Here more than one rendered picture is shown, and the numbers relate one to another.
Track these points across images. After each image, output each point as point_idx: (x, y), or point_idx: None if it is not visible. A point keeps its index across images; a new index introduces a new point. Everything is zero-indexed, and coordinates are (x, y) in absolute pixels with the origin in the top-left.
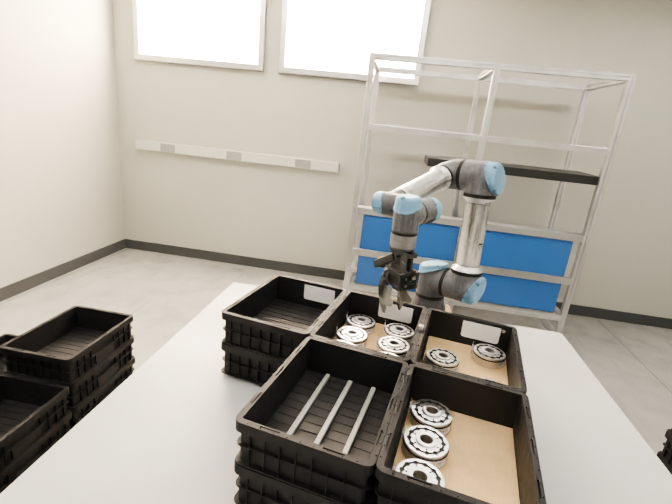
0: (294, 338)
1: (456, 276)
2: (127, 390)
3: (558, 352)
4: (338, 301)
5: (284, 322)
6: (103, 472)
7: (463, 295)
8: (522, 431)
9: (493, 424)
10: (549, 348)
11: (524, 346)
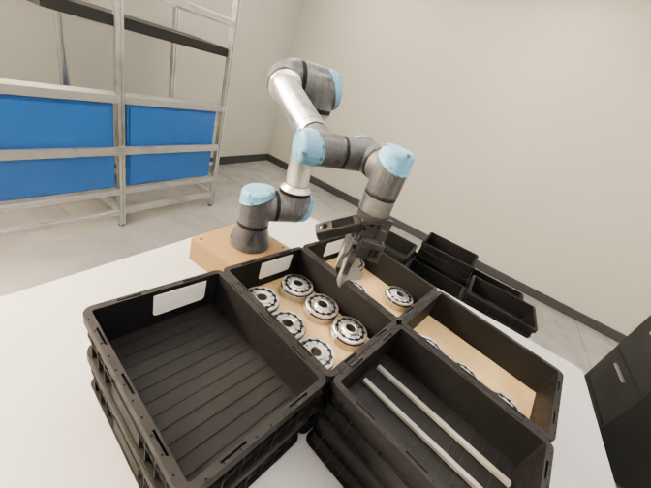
0: (313, 398)
1: (296, 200)
2: None
3: (312, 225)
4: (250, 296)
5: (188, 378)
6: None
7: (302, 216)
8: (463, 319)
9: (424, 320)
10: (306, 224)
11: (297, 230)
